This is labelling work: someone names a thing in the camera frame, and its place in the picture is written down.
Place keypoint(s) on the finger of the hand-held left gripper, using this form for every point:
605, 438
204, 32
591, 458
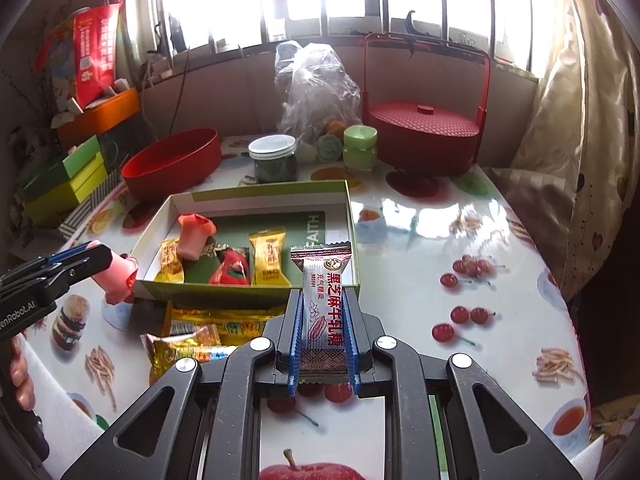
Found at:
92, 265
65, 256

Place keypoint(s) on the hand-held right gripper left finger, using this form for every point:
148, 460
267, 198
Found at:
295, 355

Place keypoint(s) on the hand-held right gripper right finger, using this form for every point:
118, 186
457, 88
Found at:
352, 355

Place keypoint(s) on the pink jelly cup lid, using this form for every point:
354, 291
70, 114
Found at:
117, 280
195, 237

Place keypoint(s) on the white red-lettered candy packet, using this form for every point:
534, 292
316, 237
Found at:
325, 310

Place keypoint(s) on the gold candy packet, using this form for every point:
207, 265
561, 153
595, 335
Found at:
171, 260
170, 357
240, 325

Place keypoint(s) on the yellow peanut candy packet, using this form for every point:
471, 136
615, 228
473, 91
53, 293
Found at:
270, 255

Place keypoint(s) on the red and black candy packet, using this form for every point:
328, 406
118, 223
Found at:
232, 270

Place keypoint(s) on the green cardboard box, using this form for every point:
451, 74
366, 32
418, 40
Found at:
260, 200

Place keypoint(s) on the person's left hand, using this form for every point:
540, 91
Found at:
22, 375

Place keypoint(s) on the black white striped box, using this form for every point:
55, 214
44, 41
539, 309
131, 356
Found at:
85, 215

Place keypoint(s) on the stack of green yellow boxes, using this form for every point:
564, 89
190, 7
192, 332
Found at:
87, 180

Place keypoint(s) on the green long box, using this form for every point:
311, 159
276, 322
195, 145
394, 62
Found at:
82, 152

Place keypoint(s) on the red oval plastic basin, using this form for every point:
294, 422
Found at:
170, 165

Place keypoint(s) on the orange box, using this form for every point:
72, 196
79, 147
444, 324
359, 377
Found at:
100, 117

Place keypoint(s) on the colourful printed bag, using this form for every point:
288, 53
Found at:
57, 70

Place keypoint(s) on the clear jar with white lid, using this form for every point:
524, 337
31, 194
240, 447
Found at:
272, 160

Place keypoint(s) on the red paper bag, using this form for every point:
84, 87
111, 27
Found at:
97, 55

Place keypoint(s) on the small green jar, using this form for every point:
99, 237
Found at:
360, 150

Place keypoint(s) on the orange fruit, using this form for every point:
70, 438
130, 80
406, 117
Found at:
333, 126

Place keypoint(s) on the clear plastic bag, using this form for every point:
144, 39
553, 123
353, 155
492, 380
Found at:
315, 90

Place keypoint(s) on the cream patterned curtain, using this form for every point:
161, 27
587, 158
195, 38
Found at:
575, 135

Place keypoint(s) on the black hook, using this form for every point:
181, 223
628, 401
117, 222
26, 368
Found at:
411, 20

